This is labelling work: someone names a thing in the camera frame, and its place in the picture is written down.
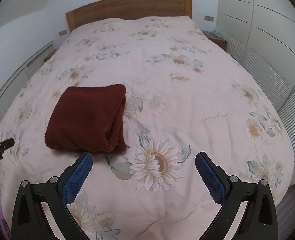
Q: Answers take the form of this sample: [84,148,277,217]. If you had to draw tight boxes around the dark red knit sweater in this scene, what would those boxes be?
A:
[45,84,126,153]

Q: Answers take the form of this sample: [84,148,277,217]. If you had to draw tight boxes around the white low cabinet left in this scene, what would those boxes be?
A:
[0,41,55,122]

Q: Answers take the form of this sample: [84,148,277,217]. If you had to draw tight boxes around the pink floral bed cover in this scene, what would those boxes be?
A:
[0,16,294,239]

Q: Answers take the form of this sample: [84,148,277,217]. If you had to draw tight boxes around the wooden nightstand right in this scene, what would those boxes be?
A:
[202,30,227,51]

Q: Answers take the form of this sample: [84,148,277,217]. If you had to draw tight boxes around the wooden headboard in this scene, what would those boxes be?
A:
[66,0,192,31]

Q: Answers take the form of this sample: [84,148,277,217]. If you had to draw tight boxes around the white wardrobe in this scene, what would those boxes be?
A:
[216,0,295,184]

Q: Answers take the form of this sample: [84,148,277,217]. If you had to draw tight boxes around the wall socket left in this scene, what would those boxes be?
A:
[59,29,67,37]

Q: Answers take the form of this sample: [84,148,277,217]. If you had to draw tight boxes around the wall socket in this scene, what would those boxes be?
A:
[204,15,214,22]
[59,29,67,37]

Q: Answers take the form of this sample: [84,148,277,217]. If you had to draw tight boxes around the wall socket right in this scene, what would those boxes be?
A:
[204,15,214,22]

